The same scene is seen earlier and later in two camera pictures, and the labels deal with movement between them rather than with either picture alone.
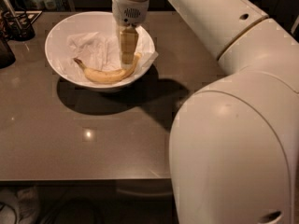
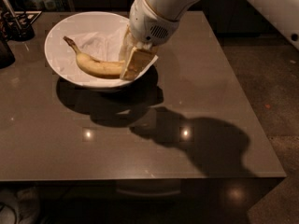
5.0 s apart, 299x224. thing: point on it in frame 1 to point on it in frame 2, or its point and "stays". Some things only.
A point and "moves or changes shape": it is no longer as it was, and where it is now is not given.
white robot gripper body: x=128 y=12 to x=149 y=24
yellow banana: x=108 y=76 moves or changes shape
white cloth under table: x=19 y=207 stays
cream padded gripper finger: x=128 y=42 to x=137 y=63
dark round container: x=7 y=55 stays
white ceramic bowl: x=92 y=38 stays
